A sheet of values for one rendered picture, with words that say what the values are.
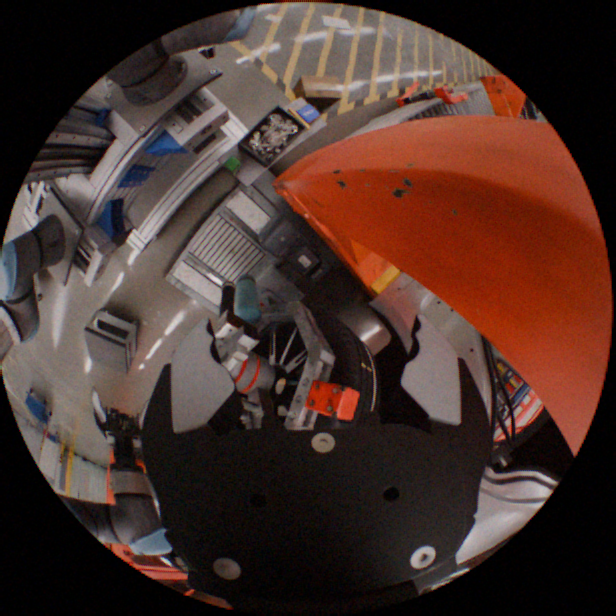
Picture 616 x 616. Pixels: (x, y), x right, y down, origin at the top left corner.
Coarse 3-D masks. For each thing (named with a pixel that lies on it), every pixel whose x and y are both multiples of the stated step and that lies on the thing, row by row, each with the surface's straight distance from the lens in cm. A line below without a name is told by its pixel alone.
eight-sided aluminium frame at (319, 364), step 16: (288, 304) 68; (272, 320) 80; (288, 320) 73; (304, 320) 58; (304, 336) 54; (320, 336) 57; (320, 352) 48; (304, 368) 50; (320, 368) 48; (304, 384) 49; (304, 400) 47; (288, 416) 49; (304, 416) 48
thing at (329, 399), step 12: (312, 384) 47; (324, 384) 44; (336, 384) 43; (312, 396) 46; (324, 396) 44; (336, 396) 42; (348, 396) 44; (312, 408) 45; (324, 408) 43; (336, 408) 42; (348, 408) 45
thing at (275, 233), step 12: (276, 216) 98; (264, 228) 98; (276, 228) 89; (288, 228) 90; (264, 240) 90; (276, 240) 90; (288, 240) 91; (300, 240) 98; (276, 252) 92; (288, 252) 96; (300, 252) 92; (312, 252) 102; (300, 264) 94; (312, 264) 95
